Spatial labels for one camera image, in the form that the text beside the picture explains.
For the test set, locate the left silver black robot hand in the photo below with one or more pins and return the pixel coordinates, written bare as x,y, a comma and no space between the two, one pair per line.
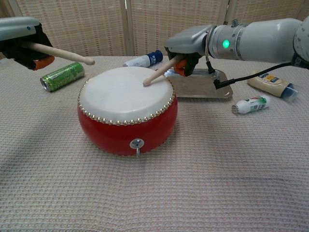
17,29

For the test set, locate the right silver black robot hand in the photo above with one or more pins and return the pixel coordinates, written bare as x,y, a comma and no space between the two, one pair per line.
188,39

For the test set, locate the wooden drumstick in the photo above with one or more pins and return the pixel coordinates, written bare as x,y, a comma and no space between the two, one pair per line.
158,73
70,55

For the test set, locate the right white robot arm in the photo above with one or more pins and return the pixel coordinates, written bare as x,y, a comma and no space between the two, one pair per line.
260,39

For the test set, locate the stainless steel rectangular tray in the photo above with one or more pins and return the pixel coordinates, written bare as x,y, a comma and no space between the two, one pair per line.
200,87

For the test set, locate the white bottle blue cap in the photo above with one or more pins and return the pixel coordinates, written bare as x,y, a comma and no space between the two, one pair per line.
144,60

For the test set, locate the green drink can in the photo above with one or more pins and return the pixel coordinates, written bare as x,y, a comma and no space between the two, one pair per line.
64,76

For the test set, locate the red drum white skin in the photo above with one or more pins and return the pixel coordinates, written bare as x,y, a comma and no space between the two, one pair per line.
125,96

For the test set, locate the beige mayonnaise squeeze bottle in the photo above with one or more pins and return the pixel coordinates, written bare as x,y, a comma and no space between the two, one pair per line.
268,82

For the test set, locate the small white green bottle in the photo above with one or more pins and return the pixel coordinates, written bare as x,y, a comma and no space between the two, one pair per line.
252,104

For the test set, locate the beige woven tablecloth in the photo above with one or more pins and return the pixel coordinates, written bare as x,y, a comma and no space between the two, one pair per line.
169,188

